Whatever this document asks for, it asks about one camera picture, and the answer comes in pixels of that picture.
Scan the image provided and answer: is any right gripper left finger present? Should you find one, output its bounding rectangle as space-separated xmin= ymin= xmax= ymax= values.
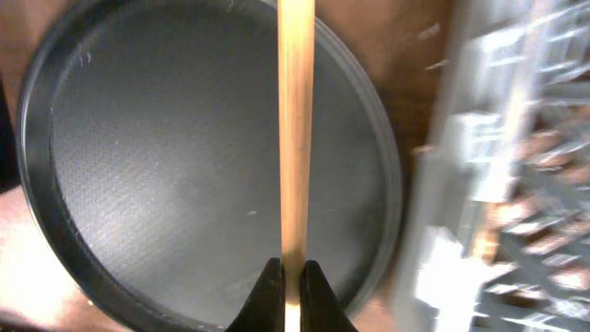
xmin=226 ymin=258 xmax=285 ymax=332

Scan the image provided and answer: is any grey dishwasher rack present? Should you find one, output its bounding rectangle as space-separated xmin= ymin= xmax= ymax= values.
xmin=391 ymin=0 xmax=589 ymax=331

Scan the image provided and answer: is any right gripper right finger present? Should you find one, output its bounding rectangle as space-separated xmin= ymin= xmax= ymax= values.
xmin=300 ymin=260 xmax=358 ymax=332

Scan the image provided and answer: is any wooden chopstick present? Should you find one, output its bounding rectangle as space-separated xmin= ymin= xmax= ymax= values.
xmin=277 ymin=0 xmax=315 ymax=332

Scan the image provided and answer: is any round black serving tray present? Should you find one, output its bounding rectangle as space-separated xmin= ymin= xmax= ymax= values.
xmin=18 ymin=0 xmax=403 ymax=331

